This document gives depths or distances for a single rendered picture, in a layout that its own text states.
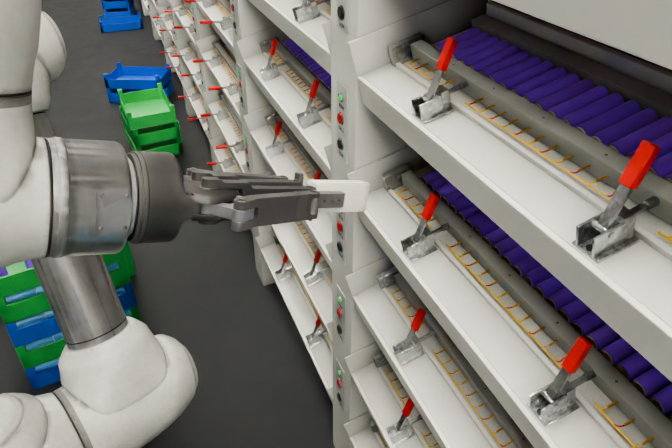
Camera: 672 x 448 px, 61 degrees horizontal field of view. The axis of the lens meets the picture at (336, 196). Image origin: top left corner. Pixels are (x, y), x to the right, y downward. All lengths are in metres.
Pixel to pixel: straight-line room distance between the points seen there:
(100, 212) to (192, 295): 1.45
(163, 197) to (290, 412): 1.14
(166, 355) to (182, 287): 0.87
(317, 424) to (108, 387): 0.65
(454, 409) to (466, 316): 0.20
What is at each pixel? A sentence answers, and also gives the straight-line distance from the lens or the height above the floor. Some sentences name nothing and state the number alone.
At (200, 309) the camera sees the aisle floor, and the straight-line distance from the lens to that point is 1.83.
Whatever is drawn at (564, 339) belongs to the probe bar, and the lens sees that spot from 0.64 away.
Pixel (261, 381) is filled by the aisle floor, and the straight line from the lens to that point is 1.61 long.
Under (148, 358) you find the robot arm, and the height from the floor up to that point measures 0.50.
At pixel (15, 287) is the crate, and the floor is 0.34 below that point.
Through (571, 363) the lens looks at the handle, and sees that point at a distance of 0.58.
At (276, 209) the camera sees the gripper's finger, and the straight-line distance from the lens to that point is 0.48.
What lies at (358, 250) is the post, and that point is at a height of 0.65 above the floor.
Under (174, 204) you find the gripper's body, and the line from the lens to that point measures 0.46.
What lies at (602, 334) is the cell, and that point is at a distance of 0.65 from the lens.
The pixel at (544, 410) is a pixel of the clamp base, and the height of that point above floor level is 0.78.
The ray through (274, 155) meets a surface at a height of 0.56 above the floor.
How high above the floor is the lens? 1.23
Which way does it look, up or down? 33 degrees down
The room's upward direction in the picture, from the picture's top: straight up
